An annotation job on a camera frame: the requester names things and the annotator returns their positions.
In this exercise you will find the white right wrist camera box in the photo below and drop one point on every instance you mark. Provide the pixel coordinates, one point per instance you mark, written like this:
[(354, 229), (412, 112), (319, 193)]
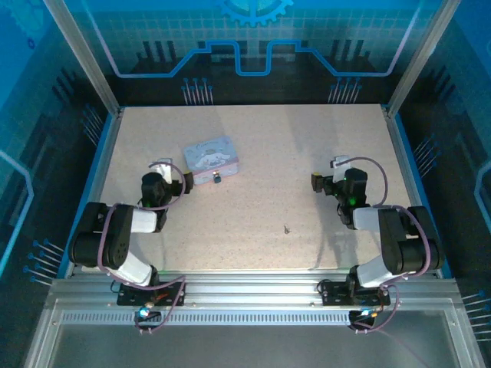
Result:
[(339, 168)]

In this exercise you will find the aluminium frame post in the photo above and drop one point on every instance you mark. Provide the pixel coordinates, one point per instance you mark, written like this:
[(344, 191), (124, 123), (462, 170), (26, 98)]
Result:
[(82, 57), (418, 57)]

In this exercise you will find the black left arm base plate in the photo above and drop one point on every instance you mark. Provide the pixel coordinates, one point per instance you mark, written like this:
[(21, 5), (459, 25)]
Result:
[(132, 297)]

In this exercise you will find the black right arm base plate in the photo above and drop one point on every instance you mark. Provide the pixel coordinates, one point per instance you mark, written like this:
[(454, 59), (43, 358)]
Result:
[(337, 295)]

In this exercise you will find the aluminium table side rail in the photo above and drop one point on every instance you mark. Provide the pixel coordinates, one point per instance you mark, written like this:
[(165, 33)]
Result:
[(403, 153), (107, 153)]

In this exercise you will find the clear acrylic panel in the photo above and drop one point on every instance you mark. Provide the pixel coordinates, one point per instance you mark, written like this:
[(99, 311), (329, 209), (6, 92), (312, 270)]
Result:
[(249, 349)]

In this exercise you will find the pastel cartoon tin box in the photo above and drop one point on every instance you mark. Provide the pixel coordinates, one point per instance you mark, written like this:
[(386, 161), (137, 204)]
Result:
[(211, 155)]

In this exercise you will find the small lit circuit board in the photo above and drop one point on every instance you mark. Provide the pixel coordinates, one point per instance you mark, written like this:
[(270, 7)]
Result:
[(364, 314), (145, 313)]

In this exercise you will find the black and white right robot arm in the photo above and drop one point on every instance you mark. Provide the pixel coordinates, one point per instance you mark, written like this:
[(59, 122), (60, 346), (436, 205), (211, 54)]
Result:
[(395, 234)]

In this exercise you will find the small silver padlock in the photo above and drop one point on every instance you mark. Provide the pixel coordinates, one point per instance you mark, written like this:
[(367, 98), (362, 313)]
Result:
[(216, 177)]

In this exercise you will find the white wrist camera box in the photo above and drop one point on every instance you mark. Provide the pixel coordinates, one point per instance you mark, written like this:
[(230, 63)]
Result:
[(339, 168), (164, 170)]

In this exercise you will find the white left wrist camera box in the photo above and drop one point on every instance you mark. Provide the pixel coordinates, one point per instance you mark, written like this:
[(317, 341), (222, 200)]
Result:
[(164, 170)]

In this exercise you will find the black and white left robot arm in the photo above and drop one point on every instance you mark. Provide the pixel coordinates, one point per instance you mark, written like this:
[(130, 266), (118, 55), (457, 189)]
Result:
[(115, 237)]

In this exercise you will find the aluminium mounting rail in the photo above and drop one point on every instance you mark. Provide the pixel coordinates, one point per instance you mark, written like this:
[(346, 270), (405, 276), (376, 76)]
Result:
[(249, 287)]

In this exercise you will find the small metal key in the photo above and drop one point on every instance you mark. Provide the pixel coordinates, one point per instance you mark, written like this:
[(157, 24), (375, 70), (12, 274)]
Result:
[(287, 229)]

